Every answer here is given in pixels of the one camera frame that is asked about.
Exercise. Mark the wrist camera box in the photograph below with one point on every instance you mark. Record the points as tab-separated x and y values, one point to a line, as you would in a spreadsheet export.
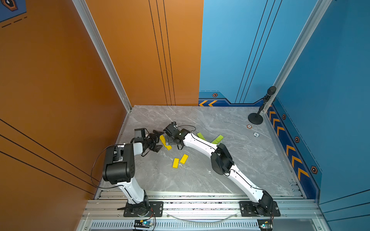
172	131
140	135

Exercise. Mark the green circuit board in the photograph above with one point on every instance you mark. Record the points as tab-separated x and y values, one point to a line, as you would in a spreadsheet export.
265	225
143	224

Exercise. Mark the black microphone stand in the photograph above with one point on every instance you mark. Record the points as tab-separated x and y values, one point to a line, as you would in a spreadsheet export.
256	118

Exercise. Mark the green circuit board left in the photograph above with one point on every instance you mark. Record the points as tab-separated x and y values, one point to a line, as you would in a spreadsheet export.
143	224

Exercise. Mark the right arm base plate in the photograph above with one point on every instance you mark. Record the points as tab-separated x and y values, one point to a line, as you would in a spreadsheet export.
250	209

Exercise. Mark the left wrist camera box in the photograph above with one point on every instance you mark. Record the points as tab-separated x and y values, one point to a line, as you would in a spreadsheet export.
140	135

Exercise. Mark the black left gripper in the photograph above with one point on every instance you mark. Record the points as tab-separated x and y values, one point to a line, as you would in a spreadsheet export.
154	148

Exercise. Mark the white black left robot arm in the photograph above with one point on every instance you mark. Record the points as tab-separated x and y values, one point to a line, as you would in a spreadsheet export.
119	171

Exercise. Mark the aluminium front rail frame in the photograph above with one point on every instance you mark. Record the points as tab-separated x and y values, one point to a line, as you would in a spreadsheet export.
200	212

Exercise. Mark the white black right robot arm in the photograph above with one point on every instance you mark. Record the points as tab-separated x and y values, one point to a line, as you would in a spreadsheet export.
223	164

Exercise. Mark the green circuit board right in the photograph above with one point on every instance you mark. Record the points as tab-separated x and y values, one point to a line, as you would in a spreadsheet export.
265	225

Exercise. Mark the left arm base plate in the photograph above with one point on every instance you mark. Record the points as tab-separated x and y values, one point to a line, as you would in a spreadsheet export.
144	209

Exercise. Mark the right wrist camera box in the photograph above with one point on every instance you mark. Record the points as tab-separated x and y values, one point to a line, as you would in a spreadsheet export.
172	131

